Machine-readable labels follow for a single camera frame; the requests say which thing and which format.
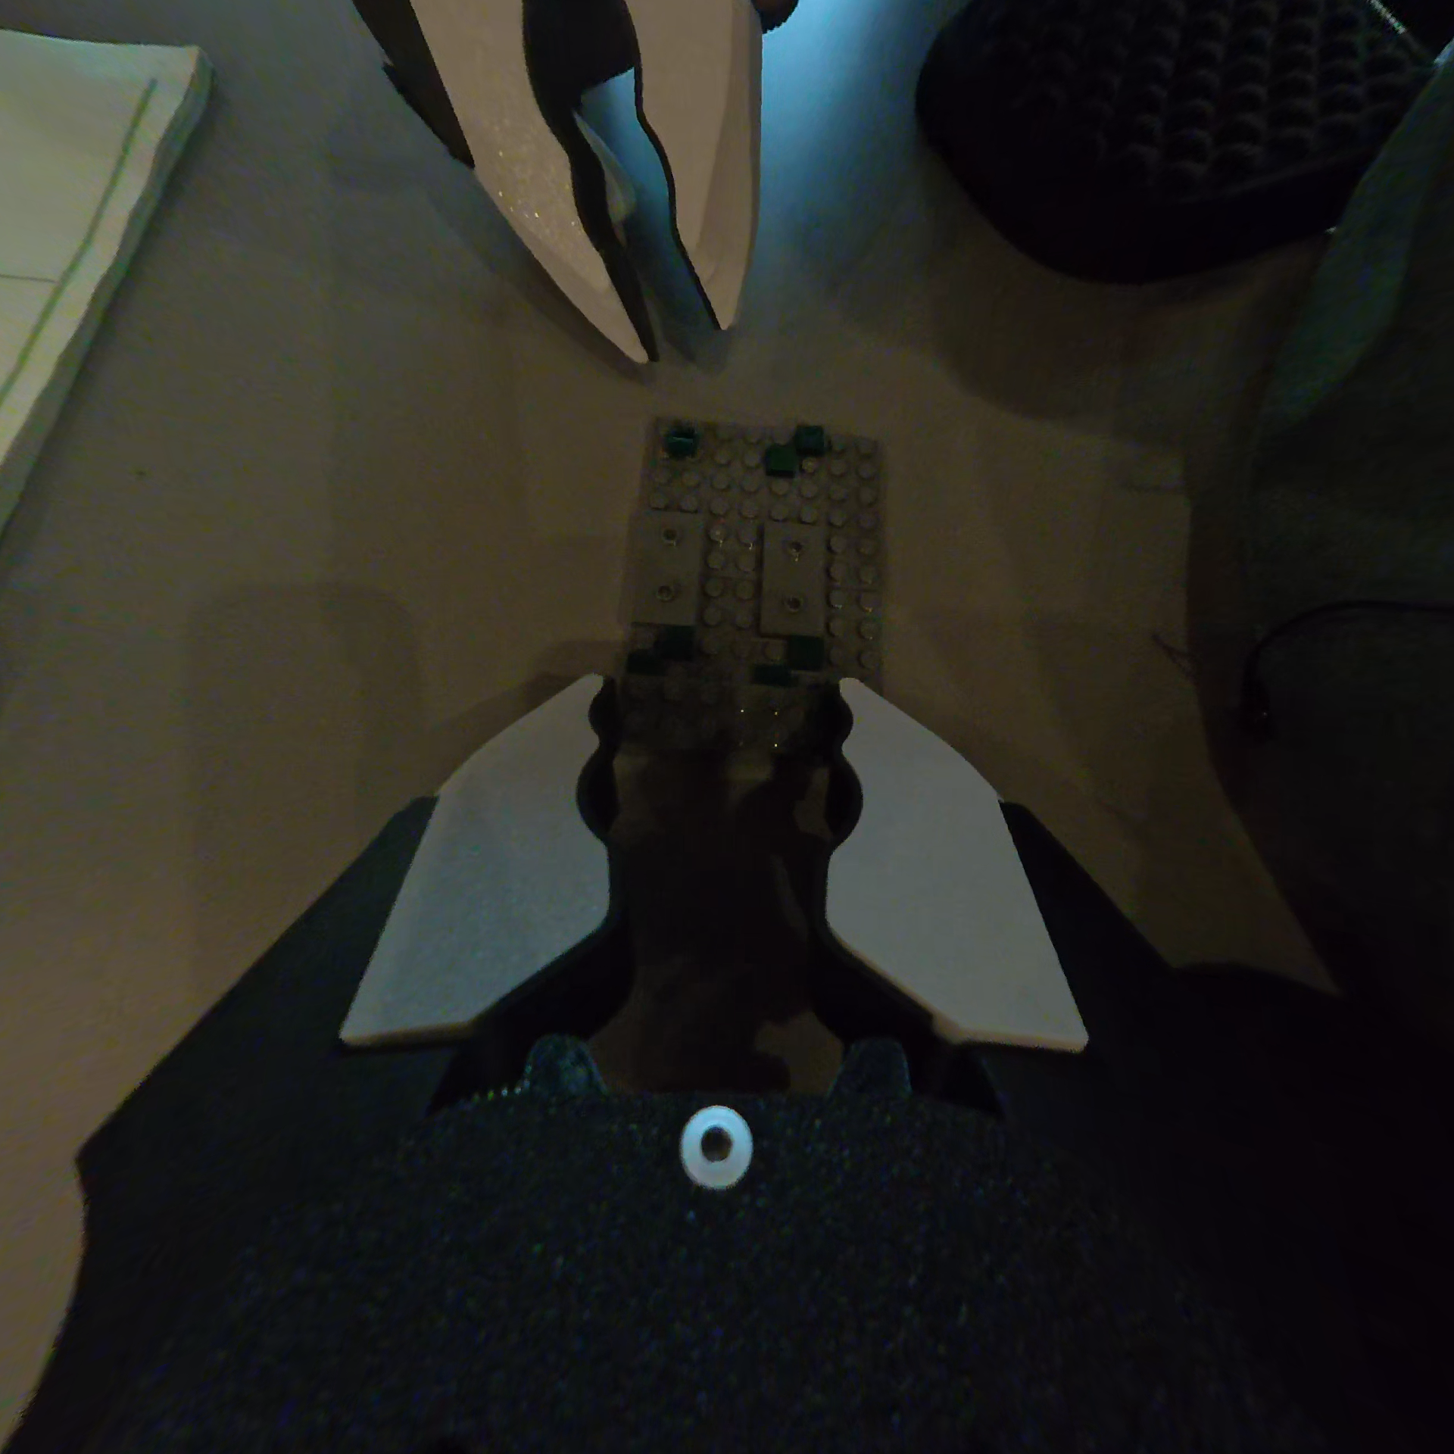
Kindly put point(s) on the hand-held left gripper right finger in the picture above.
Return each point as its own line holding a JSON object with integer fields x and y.
{"x": 941, "y": 897}

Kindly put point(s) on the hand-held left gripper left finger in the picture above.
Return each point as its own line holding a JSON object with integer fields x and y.
{"x": 499, "y": 897}

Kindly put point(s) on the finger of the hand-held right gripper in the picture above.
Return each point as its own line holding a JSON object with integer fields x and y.
{"x": 510, "y": 136}
{"x": 715, "y": 170}

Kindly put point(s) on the grey long building brick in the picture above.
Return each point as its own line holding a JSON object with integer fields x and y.
{"x": 715, "y": 711}

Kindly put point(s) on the grey studded building baseplate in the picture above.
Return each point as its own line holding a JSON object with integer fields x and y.
{"x": 731, "y": 569}

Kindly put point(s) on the open white instruction booklet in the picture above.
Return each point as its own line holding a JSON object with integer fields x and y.
{"x": 79, "y": 228}

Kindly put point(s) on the black honeycomb cushion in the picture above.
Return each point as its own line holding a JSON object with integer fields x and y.
{"x": 1134, "y": 136}

